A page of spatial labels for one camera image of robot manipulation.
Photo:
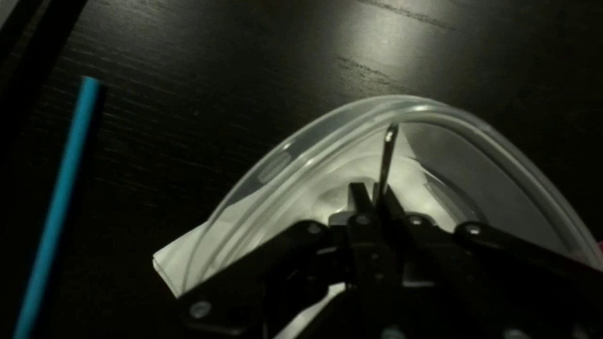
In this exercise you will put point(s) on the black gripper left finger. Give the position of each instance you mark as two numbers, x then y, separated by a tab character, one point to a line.
302	276

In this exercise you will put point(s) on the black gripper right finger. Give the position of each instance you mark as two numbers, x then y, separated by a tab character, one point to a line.
477	276

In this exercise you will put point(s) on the clear plastic bowl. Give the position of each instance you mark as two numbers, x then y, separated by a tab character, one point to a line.
326	144

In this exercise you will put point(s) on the metal spoon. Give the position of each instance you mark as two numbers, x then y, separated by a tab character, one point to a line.
386	161

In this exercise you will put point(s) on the blue straw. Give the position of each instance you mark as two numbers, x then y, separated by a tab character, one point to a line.
62	201

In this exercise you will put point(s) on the white paper napkin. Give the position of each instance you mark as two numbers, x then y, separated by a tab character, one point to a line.
175	270

